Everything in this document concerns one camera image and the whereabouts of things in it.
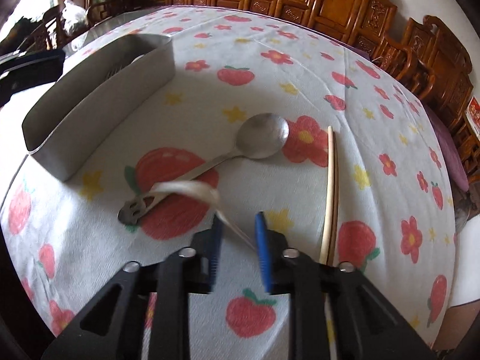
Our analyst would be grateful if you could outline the cream plastic soup spoon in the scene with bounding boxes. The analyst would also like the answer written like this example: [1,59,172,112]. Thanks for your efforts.
[148,180,256,250]

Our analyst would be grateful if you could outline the metal fork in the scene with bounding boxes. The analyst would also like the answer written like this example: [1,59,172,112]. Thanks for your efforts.
[105,65,123,80]

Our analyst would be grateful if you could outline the wooden chair at left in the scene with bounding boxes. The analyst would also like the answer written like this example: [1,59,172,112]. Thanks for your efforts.
[1,5,70,55]

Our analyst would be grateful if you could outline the rectangular metal tin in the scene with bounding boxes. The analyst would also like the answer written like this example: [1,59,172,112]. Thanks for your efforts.
[22,33,175,181]

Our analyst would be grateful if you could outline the strawberry flower tablecloth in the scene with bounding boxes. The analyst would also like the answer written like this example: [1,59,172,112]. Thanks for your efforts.
[1,7,456,359]

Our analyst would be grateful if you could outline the red greeting card box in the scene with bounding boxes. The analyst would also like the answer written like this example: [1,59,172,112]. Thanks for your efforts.
[465,96,480,140]

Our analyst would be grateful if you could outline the carved wooden armchair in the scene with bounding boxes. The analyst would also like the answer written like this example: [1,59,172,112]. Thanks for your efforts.
[371,14,475,129]

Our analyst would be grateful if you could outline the metal smiley-handle spoon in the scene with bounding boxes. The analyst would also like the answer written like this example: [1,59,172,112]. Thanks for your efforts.
[117,113,289,225]

